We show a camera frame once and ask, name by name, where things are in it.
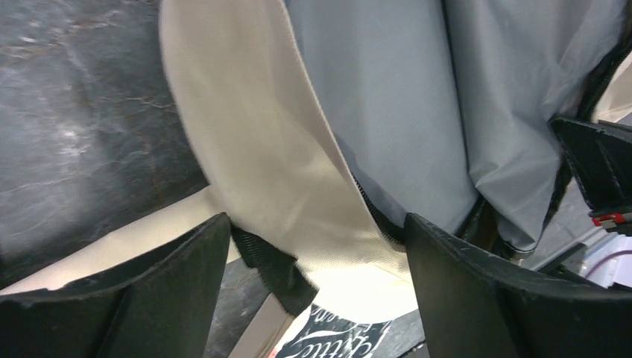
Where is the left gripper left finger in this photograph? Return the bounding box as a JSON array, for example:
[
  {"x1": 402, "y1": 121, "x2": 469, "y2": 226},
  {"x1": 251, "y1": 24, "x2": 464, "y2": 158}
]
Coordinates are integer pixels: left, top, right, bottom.
[{"x1": 1, "y1": 214, "x2": 230, "y2": 357}]

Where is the floral cover book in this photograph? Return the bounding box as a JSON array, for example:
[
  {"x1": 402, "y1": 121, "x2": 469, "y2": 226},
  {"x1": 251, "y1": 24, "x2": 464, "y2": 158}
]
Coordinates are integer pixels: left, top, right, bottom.
[{"x1": 227, "y1": 294, "x2": 396, "y2": 358}]

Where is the cream canvas backpack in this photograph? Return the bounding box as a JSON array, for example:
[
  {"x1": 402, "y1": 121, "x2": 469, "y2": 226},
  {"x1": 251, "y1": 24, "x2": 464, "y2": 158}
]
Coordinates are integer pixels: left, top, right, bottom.
[{"x1": 1, "y1": 1, "x2": 629, "y2": 322}]

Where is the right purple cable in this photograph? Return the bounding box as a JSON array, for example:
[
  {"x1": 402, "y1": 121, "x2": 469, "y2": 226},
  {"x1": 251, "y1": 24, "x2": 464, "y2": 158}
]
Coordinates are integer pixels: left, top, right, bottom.
[{"x1": 584, "y1": 249, "x2": 632, "y2": 277}]

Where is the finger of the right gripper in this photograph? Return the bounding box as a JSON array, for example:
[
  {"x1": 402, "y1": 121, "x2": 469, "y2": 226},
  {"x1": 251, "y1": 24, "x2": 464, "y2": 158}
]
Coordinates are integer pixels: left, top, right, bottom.
[{"x1": 549, "y1": 116, "x2": 631, "y2": 213}]

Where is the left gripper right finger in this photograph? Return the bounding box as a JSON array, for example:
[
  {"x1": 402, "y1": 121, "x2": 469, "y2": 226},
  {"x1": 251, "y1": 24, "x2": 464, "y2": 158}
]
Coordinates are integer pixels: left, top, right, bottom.
[{"x1": 404, "y1": 213, "x2": 631, "y2": 357}]

